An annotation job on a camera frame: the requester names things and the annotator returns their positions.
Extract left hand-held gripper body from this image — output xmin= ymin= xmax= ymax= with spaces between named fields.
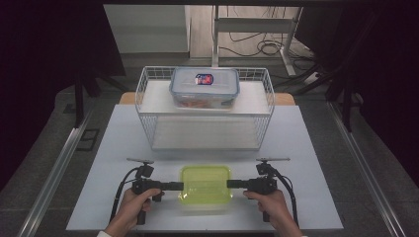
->
xmin=126 ymin=157 xmax=164 ymax=226

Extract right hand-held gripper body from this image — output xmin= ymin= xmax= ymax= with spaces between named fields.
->
xmin=247 ymin=157 xmax=292 ymax=223

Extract green plastic container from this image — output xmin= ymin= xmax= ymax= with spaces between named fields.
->
xmin=177 ymin=164 xmax=234 ymax=207

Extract white wire rack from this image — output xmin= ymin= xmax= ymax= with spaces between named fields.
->
xmin=134 ymin=65 xmax=277 ymax=153

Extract clear container with blue-rimmed lid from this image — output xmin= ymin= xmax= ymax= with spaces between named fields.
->
xmin=168 ymin=66 xmax=241 ymax=112

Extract person's left hand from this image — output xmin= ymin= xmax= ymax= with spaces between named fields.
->
xmin=105 ymin=188 xmax=162 ymax=236

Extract person's right hand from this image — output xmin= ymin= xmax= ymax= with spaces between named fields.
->
xmin=243 ymin=189 xmax=299 ymax=236

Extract black floor plate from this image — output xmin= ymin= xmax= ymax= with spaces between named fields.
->
xmin=76 ymin=128 xmax=101 ymax=152

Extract wooden table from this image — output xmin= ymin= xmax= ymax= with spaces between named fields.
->
xmin=118 ymin=91 xmax=296 ymax=107

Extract black metal stand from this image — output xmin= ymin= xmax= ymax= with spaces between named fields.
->
xmin=274 ymin=62 xmax=365 ymax=133
xmin=73 ymin=63 xmax=130 ymax=129

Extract white power strip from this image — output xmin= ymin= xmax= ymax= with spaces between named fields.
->
xmin=301 ymin=71 xmax=321 ymax=86

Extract white cabinet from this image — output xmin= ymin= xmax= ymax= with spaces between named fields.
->
xmin=103 ymin=4 xmax=192 ymax=54

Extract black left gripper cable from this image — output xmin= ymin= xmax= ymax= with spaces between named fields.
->
xmin=110 ymin=166 xmax=140 ymax=223

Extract aluminium rail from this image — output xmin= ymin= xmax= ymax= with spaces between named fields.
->
xmin=327 ymin=101 xmax=407 ymax=237
xmin=15 ymin=108 xmax=96 ymax=237

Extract black floor cables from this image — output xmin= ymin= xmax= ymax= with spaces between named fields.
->
xmin=218 ymin=5 xmax=318 ymax=72

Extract white desk frame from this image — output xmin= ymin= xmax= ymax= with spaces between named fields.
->
xmin=211 ymin=4 xmax=303 ymax=77

